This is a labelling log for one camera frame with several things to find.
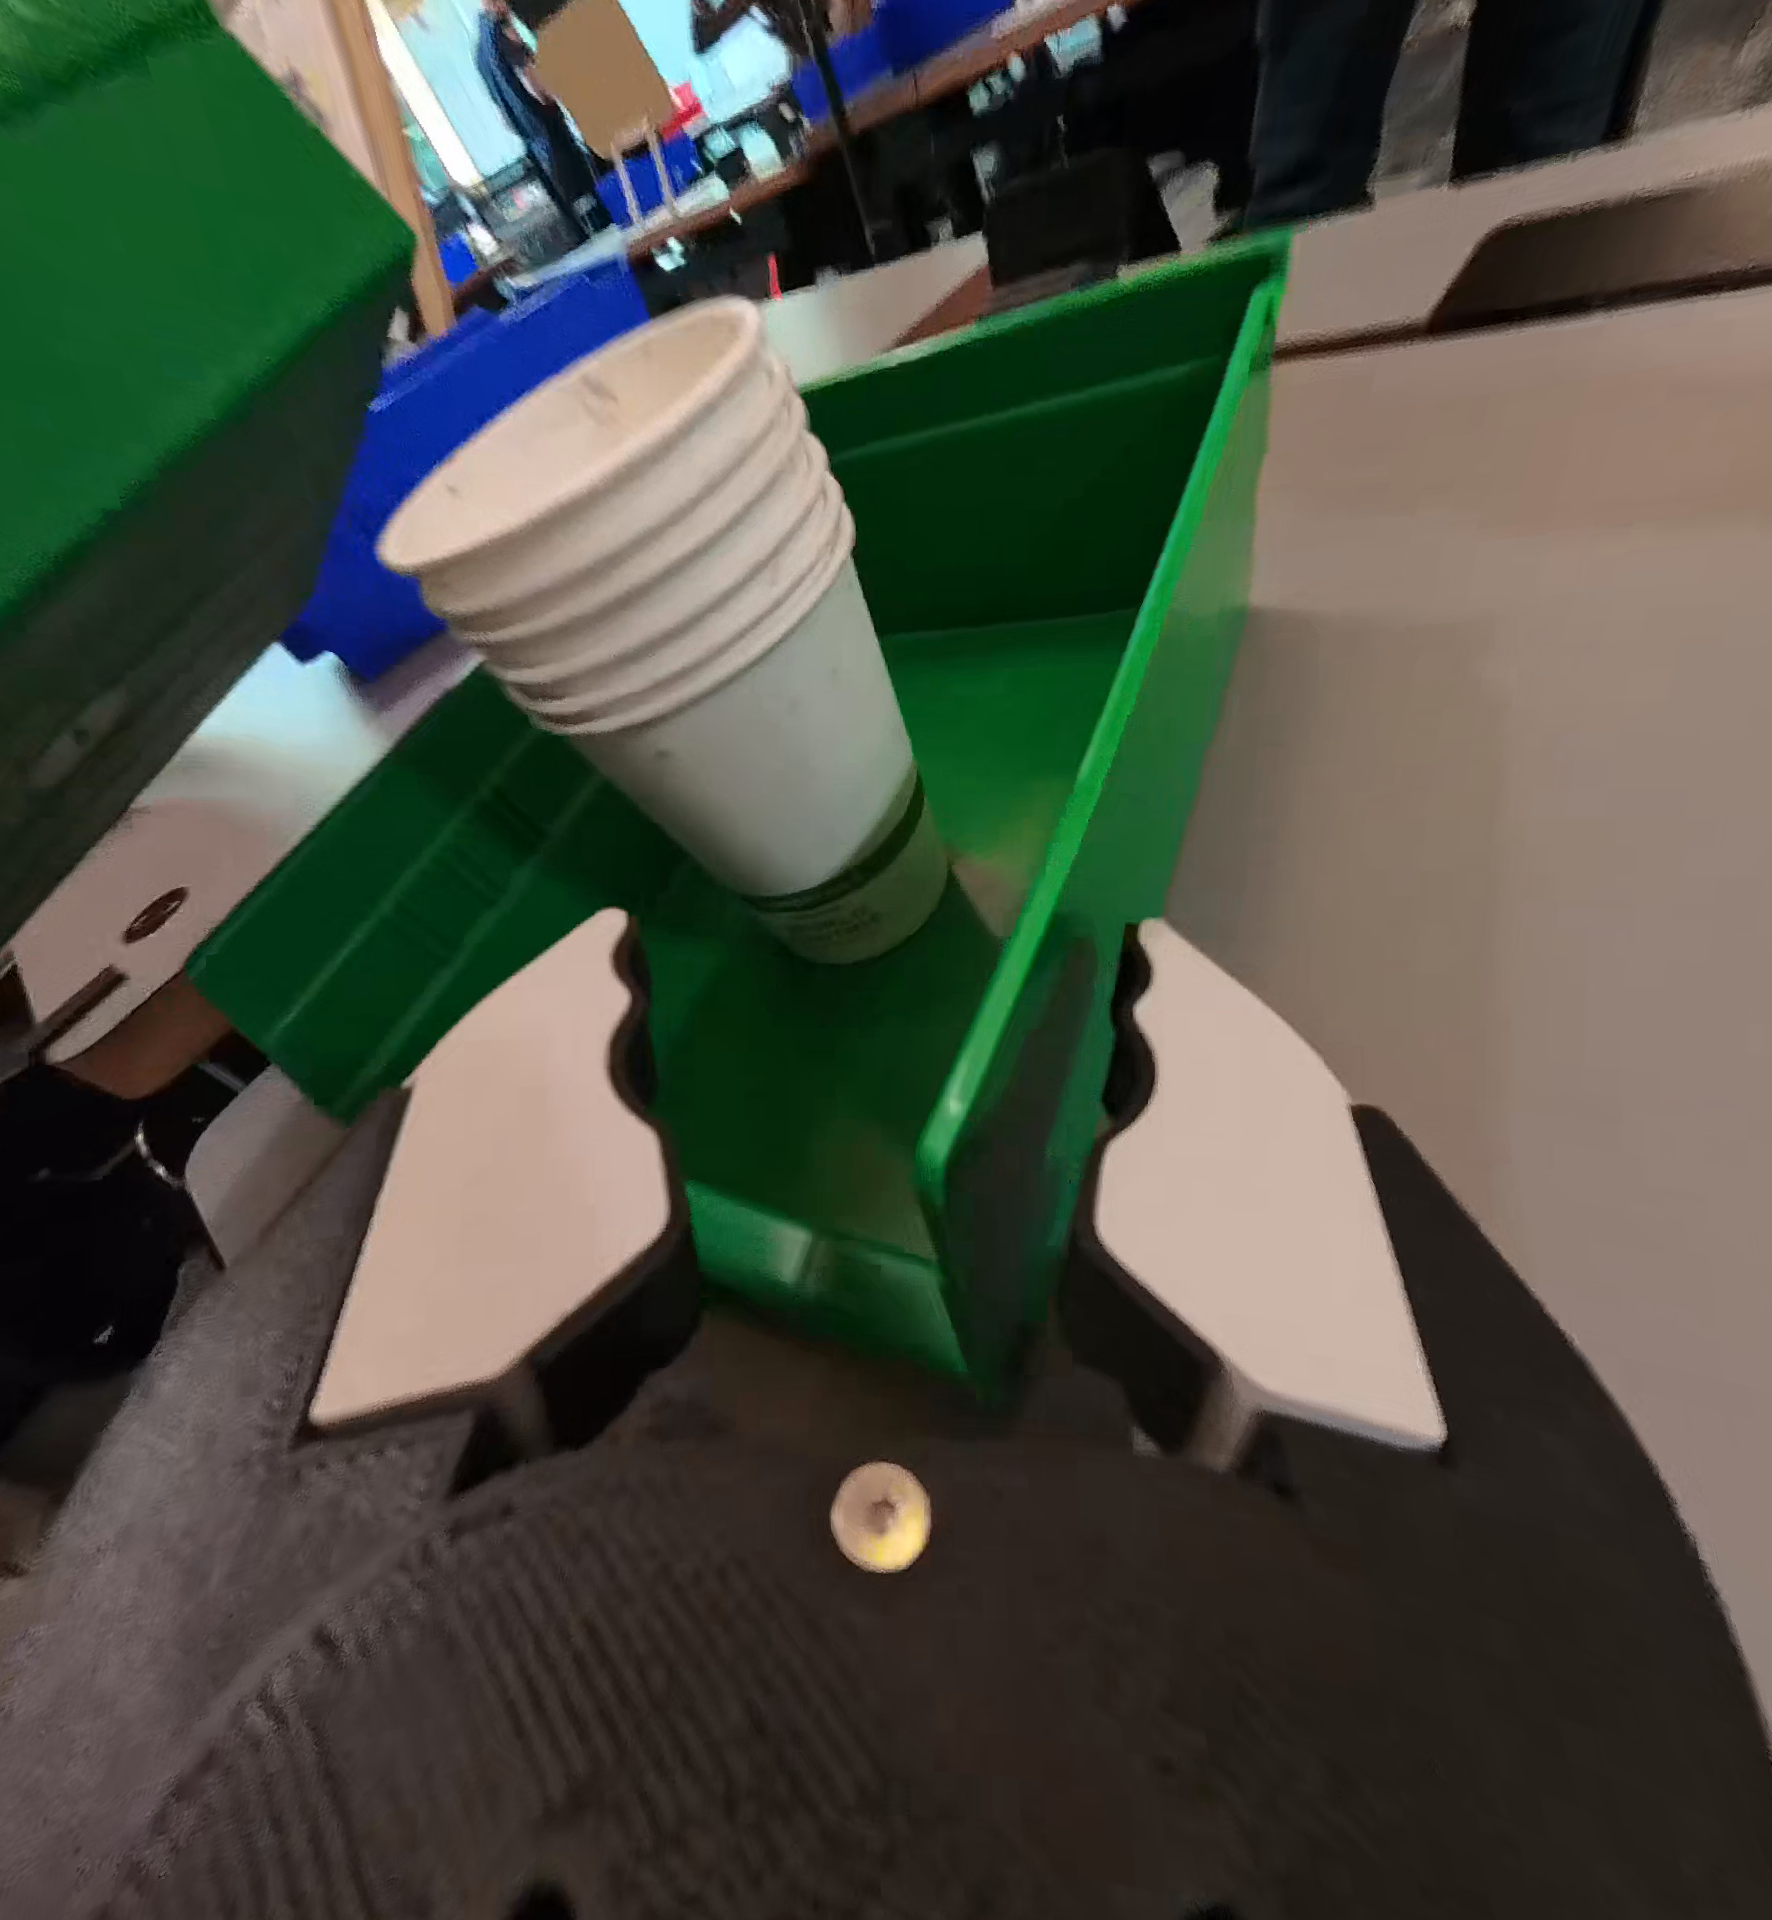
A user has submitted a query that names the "wooden desk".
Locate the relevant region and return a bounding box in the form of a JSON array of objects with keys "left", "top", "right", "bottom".
[{"left": 451, "top": 0, "right": 1129, "bottom": 302}]

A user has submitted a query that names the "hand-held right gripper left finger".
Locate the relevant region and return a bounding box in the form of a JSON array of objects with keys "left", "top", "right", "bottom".
[{"left": 309, "top": 909, "right": 702, "bottom": 1449}]

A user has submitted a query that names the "green plastic bin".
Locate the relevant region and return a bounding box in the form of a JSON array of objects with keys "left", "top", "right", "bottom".
[
  {"left": 188, "top": 232, "right": 1292, "bottom": 1404},
  {"left": 0, "top": 0, "right": 421, "bottom": 1022}
]

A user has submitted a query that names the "large blue plastic bin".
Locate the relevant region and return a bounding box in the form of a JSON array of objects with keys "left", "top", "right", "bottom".
[{"left": 285, "top": 261, "right": 652, "bottom": 684}]

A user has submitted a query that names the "dark desk cable flap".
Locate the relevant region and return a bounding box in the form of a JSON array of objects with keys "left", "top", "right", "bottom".
[{"left": 1428, "top": 151, "right": 1772, "bottom": 334}]

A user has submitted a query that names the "printed instruction board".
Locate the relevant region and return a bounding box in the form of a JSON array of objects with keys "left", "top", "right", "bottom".
[{"left": 218, "top": 0, "right": 456, "bottom": 339}]

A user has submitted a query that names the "stack of nested paper cups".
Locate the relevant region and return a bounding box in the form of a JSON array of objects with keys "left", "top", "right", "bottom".
[{"left": 375, "top": 296, "right": 956, "bottom": 964}]

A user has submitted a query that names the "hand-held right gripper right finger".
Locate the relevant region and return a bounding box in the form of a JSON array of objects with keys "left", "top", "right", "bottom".
[{"left": 1066, "top": 918, "right": 1450, "bottom": 1470}]

